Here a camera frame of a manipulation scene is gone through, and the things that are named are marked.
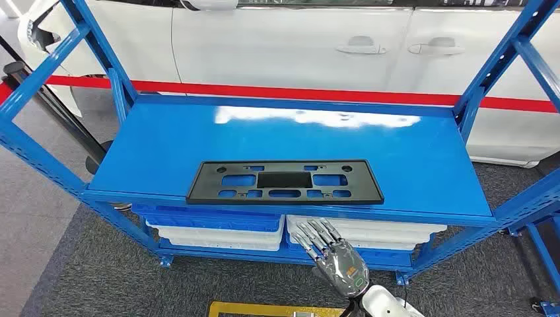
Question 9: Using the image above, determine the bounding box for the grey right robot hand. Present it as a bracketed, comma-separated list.
[291, 217, 370, 300]

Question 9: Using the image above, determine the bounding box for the black plastic plate frame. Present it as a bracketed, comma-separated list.
[186, 159, 385, 207]

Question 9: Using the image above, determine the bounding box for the blue plastic bin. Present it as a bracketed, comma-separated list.
[284, 232, 414, 267]
[133, 204, 285, 232]

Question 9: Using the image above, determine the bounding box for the yellow floor tape square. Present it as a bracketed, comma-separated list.
[207, 300, 347, 317]

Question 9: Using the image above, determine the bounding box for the red barrier belt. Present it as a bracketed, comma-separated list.
[0, 75, 559, 115]

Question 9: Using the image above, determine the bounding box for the white car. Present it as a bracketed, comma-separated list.
[17, 0, 560, 169]

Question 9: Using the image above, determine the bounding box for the black stanchion with chrome base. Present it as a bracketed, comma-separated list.
[2, 61, 132, 212]

